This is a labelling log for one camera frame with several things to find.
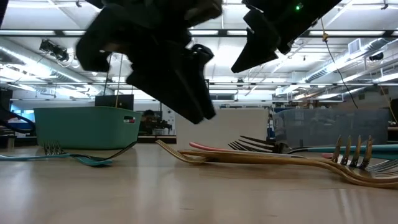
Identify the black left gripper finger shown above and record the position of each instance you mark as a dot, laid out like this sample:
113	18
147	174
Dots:
203	68
168	81

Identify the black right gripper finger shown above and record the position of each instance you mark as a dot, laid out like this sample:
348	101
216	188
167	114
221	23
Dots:
261	46
285	45

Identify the white plastic bin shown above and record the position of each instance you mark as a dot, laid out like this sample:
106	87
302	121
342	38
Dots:
236	130

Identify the teal plastic bin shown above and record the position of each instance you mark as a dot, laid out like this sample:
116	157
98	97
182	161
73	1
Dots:
81	127

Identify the clear grey plastic bin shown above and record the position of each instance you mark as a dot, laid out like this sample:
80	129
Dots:
342	130

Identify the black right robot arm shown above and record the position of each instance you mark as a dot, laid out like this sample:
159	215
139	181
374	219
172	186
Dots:
317	7

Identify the person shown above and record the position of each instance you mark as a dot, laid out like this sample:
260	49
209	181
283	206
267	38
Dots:
149	113

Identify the black overhead light bar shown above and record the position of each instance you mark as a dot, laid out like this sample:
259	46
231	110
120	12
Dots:
222	32

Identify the black monitor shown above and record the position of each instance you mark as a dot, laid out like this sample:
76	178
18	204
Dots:
109	101

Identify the white vent box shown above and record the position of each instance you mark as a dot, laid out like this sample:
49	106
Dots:
354	46

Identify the blue and white box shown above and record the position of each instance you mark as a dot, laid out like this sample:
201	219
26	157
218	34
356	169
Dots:
270	132

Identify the small black ceiling fixture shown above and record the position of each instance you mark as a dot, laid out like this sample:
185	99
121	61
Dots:
376	56

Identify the black box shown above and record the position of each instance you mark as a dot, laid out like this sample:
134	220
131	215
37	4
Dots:
5	102

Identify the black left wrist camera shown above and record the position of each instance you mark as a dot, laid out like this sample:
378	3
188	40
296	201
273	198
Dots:
205	11

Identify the silver ventilation duct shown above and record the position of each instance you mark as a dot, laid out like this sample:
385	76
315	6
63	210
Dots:
18	62
362	59

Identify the black ceiling camera cluster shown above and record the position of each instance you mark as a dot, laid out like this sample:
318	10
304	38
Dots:
53	49

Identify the grey metal post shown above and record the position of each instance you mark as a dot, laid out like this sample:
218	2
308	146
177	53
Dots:
11	142

